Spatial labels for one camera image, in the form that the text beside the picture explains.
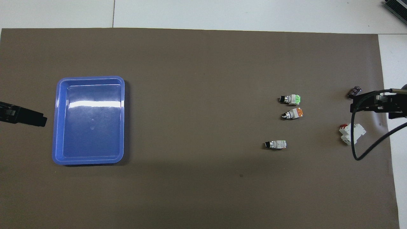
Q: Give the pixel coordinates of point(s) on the brown table mat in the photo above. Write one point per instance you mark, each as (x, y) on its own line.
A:
(203, 79)

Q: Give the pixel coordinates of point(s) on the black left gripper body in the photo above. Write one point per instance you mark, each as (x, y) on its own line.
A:
(5, 112)

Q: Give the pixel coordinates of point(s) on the small black terminal block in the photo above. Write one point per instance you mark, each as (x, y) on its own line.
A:
(354, 92)

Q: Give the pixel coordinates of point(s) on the grey ribbed device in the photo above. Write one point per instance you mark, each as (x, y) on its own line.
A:
(397, 8)

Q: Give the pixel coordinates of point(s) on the white circuit breaker red lever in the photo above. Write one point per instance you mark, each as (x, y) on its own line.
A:
(348, 132)

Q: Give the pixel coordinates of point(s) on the selector switch with grey body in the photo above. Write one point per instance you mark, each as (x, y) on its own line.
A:
(277, 144)

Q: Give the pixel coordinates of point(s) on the selector switch with orange back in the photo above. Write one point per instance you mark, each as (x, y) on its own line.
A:
(293, 114)

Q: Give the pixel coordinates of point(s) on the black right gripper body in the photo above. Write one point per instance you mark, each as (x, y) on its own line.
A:
(397, 106)

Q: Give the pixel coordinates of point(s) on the selector switch with green back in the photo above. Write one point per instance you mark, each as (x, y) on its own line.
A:
(291, 100)

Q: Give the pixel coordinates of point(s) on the blue plastic tray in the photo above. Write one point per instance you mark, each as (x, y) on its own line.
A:
(92, 140)

